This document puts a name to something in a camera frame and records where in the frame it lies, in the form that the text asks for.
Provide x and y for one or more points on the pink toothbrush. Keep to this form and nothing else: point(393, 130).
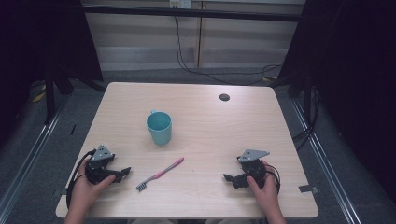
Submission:
point(162, 172)

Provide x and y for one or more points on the white wall outlet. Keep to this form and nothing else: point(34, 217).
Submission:
point(180, 3)

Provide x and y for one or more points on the teal plastic cup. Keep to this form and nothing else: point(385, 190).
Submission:
point(160, 135)

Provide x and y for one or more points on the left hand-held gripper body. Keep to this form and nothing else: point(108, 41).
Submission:
point(99, 154)

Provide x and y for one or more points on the black curtain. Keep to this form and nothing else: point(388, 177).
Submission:
point(37, 37)
point(358, 77)

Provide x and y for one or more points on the small black floor piece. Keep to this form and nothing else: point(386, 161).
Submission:
point(73, 129)

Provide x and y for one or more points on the yellow floor scrap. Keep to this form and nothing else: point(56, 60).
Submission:
point(39, 97)

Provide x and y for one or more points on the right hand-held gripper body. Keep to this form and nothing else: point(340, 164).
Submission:
point(252, 155)

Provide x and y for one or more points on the person's right hand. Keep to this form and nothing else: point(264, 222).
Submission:
point(267, 194)

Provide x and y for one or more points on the person's left hand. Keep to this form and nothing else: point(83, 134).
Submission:
point(84, 191)

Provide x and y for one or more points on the black stand leg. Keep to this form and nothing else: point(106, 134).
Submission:
point(49, 96)
point(308, 102)

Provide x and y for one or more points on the black horizontal bar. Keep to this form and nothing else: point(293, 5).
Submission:
point(193, 13)

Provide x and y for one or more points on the grey tape strip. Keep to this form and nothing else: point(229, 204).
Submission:
point(63, 191)
point(308, 188)

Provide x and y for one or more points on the metal floor rail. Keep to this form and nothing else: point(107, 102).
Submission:
point(323, 161)
point(31, 155)

